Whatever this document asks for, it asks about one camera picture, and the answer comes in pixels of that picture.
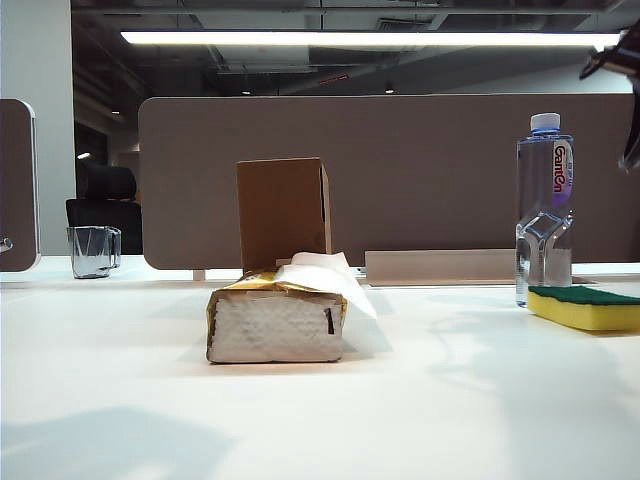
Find brown cardboard box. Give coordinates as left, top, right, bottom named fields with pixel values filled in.
left=234, top=157, right=332, bottom=274

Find yellow green scrub sponge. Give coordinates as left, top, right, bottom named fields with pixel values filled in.
left=527, top=284, right=640, bottom=335

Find white tissue sheet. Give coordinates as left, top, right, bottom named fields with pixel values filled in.
left=273, top=251, right=394, bottom=357

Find beige tray at table edge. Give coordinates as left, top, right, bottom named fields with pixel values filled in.
left=364, top=249, right=519, bottom=288

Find gold tissue pack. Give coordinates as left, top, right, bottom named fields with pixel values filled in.
left=205, top=268, right=347, bottom=365

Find clear plastic water bottle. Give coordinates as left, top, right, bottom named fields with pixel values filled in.
left=514, top=112, right=575, bottom=310

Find white-rimmed brown divider panel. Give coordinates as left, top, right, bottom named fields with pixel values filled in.
left=0, top=98, right=40, bottom=274

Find clear glass mug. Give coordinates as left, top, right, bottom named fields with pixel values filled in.
left=66, top=225, right=123, bottom=280

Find long ceiling light strip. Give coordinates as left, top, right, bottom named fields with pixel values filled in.
left=119, top=30, right=626, bottom=49

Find black office chair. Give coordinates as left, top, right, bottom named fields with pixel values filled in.
left=63, top=159, right=144, bottom=256

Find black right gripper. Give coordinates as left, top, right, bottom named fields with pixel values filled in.
left=578, top=28, right=640, bottom=175

